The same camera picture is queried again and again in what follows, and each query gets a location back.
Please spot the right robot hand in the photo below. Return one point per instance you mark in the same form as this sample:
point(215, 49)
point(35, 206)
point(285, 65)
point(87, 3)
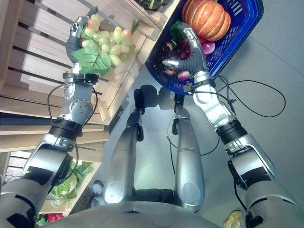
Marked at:
point(193, 55)

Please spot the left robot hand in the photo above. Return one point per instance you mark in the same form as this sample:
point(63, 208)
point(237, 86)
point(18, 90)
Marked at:
point(71, 46)

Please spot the green grape bunch with leaf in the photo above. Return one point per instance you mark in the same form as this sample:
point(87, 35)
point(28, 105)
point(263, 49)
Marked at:
point(107, 45)

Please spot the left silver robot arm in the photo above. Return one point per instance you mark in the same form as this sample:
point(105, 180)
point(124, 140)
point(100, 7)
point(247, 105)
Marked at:
point(78, 108)

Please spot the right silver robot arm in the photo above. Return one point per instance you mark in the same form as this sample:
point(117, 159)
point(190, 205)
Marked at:
point(249, 152)

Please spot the blue plastic shopping basket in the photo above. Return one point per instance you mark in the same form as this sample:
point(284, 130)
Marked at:
point(240, 28)

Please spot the dark wicker basket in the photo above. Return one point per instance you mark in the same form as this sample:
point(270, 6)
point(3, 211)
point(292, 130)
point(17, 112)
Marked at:
point(82, 202)

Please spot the dark red grape bunch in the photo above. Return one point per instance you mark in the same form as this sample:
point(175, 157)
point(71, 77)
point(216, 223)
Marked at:
point(181, 47)

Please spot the red purple onion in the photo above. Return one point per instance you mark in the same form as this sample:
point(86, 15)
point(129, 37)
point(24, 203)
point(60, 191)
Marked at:
point(209, 47)

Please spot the green bell pepper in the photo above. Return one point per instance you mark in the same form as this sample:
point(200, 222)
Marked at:
point(176, 29)

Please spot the large wooden slatted crate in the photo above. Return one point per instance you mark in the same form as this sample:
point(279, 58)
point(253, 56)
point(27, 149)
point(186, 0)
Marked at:
point(35, 47)

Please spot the orange pumpkin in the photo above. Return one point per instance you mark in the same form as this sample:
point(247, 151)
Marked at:
point(209, 16)

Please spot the dark green striped squash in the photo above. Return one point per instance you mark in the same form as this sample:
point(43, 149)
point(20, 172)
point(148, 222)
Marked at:
point(152, 3)

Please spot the right silver robot leg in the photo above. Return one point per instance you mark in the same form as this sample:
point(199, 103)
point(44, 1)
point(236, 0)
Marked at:
point(188, 161)

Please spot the silver robot leg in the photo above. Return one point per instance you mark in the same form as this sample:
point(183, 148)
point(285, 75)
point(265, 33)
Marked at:
point(123, 154)
point(188, 161)

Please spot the left silver robot leg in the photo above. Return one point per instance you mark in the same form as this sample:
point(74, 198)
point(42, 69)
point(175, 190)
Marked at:
point(123, 154)

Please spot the low wooden crate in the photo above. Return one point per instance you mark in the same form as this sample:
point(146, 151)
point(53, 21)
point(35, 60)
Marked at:
point(92, 171)

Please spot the green cabbage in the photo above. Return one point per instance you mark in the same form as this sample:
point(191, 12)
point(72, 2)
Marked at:
point(67, 183)

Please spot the small grey white object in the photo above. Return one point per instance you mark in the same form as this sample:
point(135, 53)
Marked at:
point(97, 188)

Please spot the yellow fruit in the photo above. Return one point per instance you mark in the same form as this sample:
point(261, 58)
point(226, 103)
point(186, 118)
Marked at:
point(234, 218)

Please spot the grey robot torso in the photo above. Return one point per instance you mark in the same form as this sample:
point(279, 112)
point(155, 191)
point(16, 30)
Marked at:
point(133, 216)

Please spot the red bell pepper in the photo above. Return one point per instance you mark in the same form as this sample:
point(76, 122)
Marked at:
point(55, 217)

